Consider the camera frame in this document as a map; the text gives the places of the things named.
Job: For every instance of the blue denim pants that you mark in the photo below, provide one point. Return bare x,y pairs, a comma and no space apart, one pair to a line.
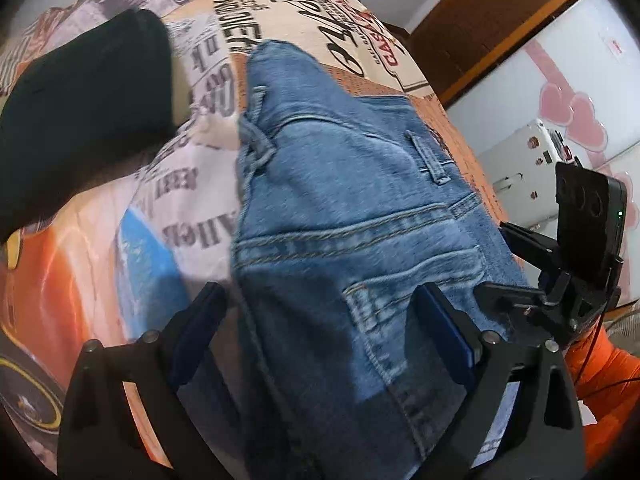
350,240

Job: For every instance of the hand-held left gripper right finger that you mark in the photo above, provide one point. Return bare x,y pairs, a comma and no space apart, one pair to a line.
450,330

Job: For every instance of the white device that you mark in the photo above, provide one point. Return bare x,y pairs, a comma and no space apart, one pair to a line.
525,170

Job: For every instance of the printed bedspread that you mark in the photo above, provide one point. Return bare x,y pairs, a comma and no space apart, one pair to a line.
165,195

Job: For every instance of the black cloth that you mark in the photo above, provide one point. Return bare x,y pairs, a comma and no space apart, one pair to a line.
75,120

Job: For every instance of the white wardrobe door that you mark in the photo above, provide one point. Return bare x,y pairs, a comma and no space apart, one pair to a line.
560,50

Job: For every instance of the orange cloth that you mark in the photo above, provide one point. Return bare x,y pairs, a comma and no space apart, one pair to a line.
610,395

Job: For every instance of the pink heart ribbon sticker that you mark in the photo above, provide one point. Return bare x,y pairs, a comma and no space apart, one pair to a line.
565,105

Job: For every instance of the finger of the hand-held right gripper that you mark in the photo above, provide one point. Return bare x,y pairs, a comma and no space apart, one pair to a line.
505,296
530,245

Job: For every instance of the wooden door frame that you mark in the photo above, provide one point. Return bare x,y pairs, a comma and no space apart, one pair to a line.
475,25

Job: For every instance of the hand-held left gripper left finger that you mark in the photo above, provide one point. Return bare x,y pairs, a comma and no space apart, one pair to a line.
200,320

